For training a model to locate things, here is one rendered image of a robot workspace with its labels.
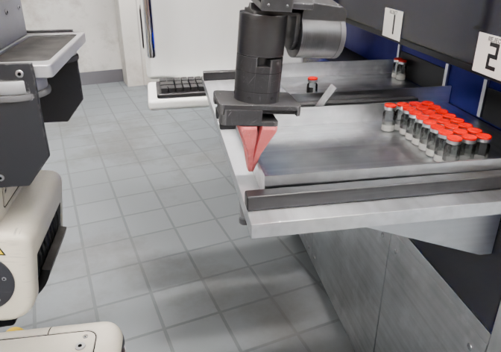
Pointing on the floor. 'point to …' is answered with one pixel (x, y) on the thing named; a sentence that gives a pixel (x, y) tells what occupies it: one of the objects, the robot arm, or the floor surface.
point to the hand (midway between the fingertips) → (250, 164)
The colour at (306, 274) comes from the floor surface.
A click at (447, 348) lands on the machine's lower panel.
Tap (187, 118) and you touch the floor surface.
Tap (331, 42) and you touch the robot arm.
